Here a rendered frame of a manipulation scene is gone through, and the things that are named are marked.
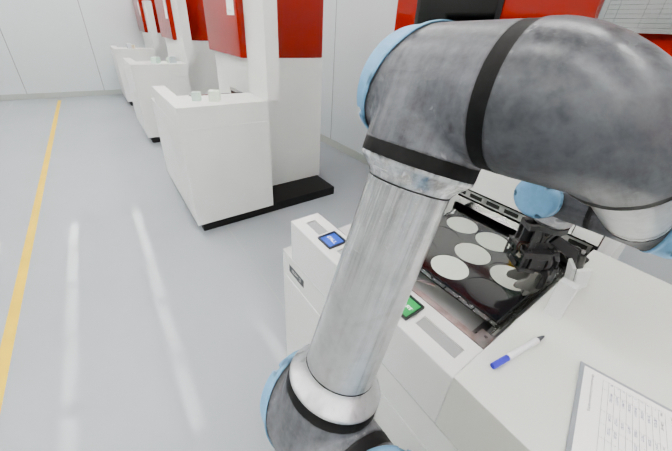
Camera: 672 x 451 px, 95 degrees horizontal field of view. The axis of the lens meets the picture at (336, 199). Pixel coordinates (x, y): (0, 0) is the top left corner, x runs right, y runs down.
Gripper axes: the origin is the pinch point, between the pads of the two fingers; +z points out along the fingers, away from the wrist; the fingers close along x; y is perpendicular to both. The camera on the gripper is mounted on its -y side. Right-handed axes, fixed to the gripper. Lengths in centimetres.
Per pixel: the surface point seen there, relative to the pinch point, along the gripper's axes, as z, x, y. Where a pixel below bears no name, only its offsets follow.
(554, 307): -7.3, 12.0, 3.6
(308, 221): -4, -19, 55
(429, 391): 3.4, 23.4, 29.2
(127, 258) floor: 91, -107, 187
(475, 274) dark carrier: 1.5, -6.5, 9.9
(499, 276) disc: 1.4, -6.2, 3.7
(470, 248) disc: 1.5, -17.9, 7.1
